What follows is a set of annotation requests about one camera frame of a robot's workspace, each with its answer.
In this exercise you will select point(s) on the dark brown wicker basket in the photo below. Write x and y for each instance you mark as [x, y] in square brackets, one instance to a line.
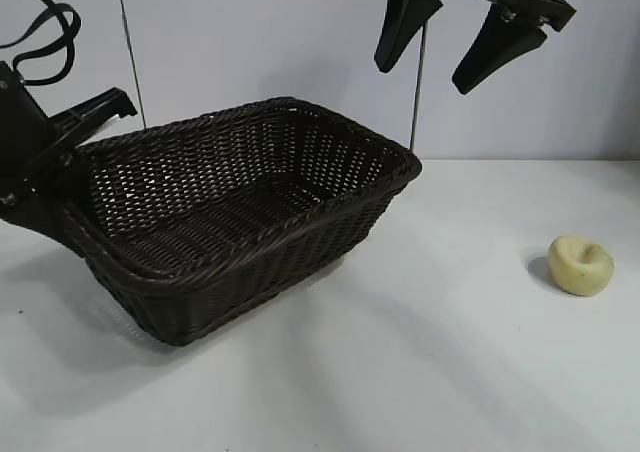
[225, 212]

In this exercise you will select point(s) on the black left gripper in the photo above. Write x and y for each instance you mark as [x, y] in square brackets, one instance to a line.
[25, 122]

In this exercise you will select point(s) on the thin grey vertical rod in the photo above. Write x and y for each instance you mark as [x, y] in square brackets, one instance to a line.
[417, 97]
[131, 52]

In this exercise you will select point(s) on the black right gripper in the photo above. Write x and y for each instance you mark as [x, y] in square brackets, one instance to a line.
[535, 2]

